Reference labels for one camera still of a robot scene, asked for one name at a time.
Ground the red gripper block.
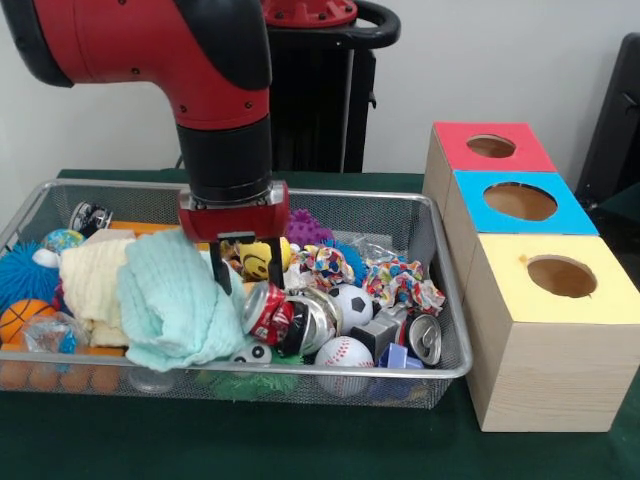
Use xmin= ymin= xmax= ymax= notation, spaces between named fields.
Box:
xmin=177 ymin=179 xmax=292 ymax=297

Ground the yellow smiley ball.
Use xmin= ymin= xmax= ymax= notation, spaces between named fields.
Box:
xmin=236 ymin=238 xmax=294 ymax=284

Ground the colourful braided rope toy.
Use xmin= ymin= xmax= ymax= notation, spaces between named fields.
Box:
xmin=362 ymin=255 xmax=447 ymax=317
xmin=297 ymin=245 xmax=357 ymax=292

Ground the mint green knitted cloth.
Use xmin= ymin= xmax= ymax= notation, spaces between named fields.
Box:
xmin=116 ymin=230 xmax=253 ymax=373

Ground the cream knitted cloth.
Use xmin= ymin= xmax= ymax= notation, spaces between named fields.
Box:
xmin=58 ymin=238 xmax=136 ymax=348

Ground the shallow clear mesh bin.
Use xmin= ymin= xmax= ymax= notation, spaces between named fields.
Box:
xmin=0 ymin=180 xmax=474 ymax=409

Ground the wooden box with three holes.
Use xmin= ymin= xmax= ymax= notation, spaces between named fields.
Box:
xmin=423 ymin=122 xmax=640 ymax=433

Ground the red crushed can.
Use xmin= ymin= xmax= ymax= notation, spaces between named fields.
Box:
xmin=243 ymin=281 xmax=297 ymax=347

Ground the purple spiky toy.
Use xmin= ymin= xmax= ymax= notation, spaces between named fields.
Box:
xmin=285 ymin=208 xmax=337 ymax=247

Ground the small soccer ball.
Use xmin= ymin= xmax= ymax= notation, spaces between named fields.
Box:
xmin=330 ymin=285 xmax=375 ymax=336

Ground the white toy baseball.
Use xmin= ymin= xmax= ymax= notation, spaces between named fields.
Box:
xmin=314 ymin=336 xmax=375 ymax=398

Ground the silver topped dark can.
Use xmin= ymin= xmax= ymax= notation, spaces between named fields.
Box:
xmin=68 ymin=202 xmax=113 ymax=237

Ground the dark green table cloth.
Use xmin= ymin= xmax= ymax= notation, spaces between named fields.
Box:
xmin=0 ymin=168 xmax=640 ymax=480

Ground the small globe ball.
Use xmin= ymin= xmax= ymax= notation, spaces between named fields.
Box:
xmin=40 ymin=228 xmax=85 ymax=257

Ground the silver crushed can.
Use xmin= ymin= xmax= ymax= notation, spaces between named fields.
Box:
xmin=406 ymin=312 xmax=444 ymax=367

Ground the blue spiky ball with eyes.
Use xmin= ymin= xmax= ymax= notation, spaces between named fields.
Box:
xmin=0 ymin=243 xmax=61 ymax=309

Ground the orange toy basketball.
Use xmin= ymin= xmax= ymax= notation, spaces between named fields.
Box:
xmin=0 ymin=298 xmax=57 ymax=346

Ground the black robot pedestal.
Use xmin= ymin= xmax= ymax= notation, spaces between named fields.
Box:
xmin=262 ymin=0 xmax=401 ymax=173

